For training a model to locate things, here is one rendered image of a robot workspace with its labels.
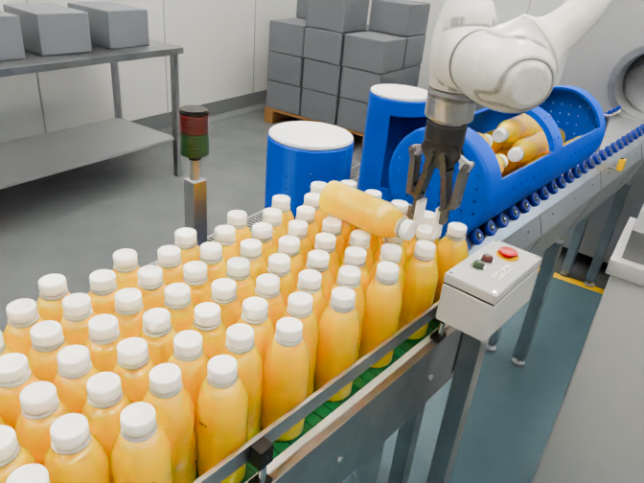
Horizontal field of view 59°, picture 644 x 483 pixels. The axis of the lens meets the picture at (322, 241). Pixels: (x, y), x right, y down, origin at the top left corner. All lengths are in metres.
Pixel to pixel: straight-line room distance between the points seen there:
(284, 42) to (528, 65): 4.62
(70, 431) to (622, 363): 1.29
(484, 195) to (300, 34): 4.05
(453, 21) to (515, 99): 0.22
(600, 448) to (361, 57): 3.81
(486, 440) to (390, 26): 3.79
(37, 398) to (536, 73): 0.75
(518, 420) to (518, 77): 1.80
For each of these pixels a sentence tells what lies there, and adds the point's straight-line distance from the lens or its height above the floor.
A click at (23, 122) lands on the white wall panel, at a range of 4.51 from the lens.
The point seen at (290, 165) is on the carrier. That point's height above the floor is 0.97.
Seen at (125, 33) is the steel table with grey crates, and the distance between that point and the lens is 3.92.
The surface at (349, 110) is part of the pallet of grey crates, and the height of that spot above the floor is 0.31.
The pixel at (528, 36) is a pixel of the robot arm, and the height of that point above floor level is 1.50.
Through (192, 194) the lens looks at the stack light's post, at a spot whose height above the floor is 1.07.
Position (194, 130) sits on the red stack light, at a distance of 1.24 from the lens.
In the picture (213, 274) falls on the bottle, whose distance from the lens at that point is 1.02.
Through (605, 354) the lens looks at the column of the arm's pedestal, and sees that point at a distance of 1.62.
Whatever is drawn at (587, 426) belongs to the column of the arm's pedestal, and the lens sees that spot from 1.75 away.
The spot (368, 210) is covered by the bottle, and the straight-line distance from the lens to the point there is 1.08.
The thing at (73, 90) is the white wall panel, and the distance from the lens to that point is 4.67.
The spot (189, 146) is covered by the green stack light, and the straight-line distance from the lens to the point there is 1.26.
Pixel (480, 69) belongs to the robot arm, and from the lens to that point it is 0.88.
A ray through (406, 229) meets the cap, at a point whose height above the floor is 1.14.
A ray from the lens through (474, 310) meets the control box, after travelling 1.03.
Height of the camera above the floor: 1.60
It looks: 28 degrees down
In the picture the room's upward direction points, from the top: 6 degrees clockwise
